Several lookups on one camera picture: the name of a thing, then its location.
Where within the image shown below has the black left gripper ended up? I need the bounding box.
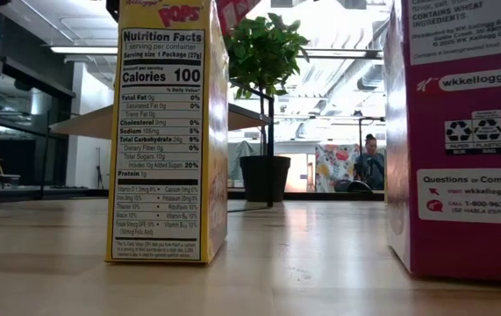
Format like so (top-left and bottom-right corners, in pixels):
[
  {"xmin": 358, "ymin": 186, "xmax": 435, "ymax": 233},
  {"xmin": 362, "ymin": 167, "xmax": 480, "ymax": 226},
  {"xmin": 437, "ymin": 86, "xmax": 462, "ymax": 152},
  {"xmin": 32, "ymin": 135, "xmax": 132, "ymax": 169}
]
[{"xmin": 105, "ymin": 0, "xmax": 122, "ymax": 23}]

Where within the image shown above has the red cereal box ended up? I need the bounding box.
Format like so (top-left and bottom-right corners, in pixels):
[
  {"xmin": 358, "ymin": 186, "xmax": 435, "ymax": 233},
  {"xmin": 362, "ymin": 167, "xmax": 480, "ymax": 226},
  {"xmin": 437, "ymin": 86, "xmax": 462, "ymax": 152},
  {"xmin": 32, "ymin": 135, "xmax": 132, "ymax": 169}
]
[{"xmin": 214, "ymin": 0, "xmax": 263, "ymax": 37}]

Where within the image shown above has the yellow Corn Pops cereal box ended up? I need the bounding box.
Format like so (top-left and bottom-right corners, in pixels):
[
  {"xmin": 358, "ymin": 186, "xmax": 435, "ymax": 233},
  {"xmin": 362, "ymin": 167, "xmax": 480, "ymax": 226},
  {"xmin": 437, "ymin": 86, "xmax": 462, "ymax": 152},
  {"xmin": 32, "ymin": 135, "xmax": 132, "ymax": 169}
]
[{"xmin": 104, "ymin": 0, "xmax": 230, "ymax": 265}]

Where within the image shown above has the pink cereal box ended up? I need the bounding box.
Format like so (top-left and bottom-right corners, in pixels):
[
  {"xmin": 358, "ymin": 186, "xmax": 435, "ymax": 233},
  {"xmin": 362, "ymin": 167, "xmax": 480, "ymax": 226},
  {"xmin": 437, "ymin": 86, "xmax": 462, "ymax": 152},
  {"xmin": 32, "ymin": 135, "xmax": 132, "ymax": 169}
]
[{"xmin": 383, "ymin": 0, "xmax": 501, "ymax": 284}]

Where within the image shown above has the ceiling light bar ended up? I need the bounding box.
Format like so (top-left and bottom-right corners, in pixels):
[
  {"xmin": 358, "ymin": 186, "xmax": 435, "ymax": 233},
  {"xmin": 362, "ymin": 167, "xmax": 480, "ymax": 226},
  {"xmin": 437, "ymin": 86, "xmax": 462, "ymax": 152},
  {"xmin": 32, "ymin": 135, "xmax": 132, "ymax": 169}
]
[
  {"xmin": 304, "ymin": 48, "xmax": 383, "ymax": 61},
  {"xmin": 50, "ymin": 45, "xmax": 119, "ymax": 55}
]

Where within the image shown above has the green potted plant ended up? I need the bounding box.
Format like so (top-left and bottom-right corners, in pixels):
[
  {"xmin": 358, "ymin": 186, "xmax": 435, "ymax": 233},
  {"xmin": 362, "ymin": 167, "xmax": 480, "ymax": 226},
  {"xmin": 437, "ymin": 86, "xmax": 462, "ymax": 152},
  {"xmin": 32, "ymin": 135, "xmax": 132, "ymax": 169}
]
[{"xmin": 222, "ymin": 11, "xmax": 311, "ymax": 204}]

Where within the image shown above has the floral patterned cloth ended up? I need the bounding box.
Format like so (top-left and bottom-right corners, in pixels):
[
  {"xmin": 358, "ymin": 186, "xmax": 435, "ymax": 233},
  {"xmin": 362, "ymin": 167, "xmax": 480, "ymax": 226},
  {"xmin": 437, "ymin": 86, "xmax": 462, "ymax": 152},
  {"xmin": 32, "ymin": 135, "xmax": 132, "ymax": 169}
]
[{"xmin": 314, "ymin": 143, "xmax": 361, "ymax": 193}]

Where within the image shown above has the thin black stand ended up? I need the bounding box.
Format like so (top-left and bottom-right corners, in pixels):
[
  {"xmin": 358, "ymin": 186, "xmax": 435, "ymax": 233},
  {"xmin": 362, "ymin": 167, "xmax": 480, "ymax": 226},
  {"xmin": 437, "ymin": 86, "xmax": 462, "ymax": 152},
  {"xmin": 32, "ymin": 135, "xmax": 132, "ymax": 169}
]
[{"xmin": 354, "ymin": 115, "xmax": 386, "ymax": 155}]

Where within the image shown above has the person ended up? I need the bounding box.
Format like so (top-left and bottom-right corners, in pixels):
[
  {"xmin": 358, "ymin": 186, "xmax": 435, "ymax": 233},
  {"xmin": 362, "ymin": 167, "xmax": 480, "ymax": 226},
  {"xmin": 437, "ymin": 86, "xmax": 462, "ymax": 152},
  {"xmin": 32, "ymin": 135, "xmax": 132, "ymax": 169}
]
[{"xmin": 354, "ymin": 133, "xmax": 385, "ymax": 192}]

